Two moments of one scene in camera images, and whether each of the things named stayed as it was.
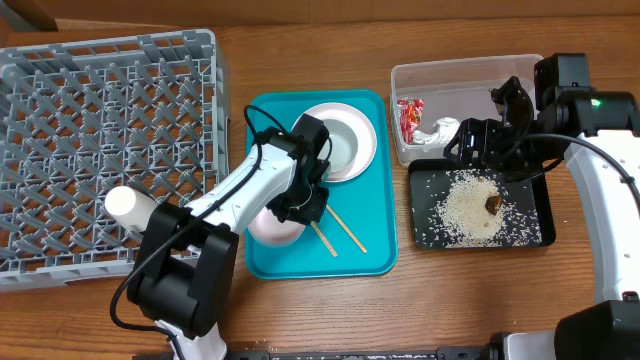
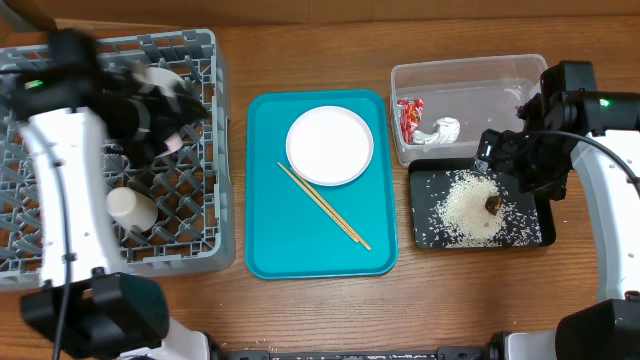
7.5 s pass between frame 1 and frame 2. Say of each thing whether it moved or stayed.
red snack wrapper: stayed
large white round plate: stayed
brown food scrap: stayed
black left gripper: moved
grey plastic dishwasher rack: stayed
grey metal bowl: moved
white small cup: stayed
